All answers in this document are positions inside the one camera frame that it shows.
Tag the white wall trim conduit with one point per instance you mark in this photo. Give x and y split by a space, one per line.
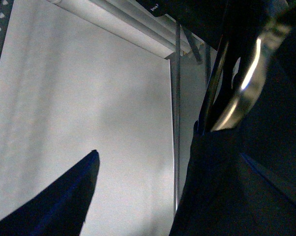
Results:
127 20

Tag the grey right rack post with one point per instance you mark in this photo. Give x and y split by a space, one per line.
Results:
176 115

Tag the black garment with white print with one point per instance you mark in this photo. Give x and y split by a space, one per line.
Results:
242 181

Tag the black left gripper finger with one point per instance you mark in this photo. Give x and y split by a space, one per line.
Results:
61 208

